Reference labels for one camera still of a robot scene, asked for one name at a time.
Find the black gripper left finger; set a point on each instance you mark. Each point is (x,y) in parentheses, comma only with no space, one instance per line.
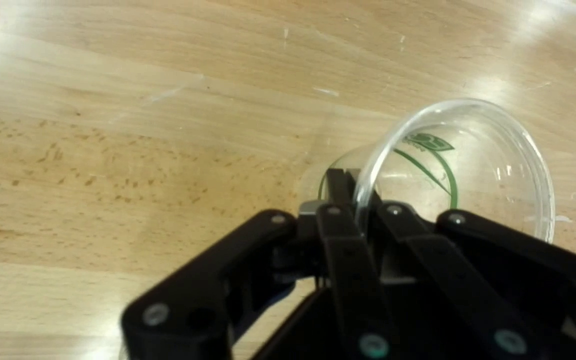
(351,267)

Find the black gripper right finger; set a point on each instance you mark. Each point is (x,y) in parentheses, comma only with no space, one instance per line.
(488,281)

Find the clear plastic cup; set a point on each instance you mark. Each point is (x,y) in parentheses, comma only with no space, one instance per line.
(488,153)

